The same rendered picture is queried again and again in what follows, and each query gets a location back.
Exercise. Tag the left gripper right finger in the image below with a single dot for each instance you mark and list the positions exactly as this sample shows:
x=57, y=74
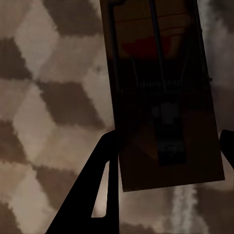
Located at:
x=226, y=142

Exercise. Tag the mousetrap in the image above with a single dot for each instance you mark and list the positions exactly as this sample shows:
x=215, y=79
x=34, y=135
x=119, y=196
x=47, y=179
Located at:
x=161, y=95

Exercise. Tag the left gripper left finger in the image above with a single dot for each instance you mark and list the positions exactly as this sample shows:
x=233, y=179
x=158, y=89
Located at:
x=74, y=216

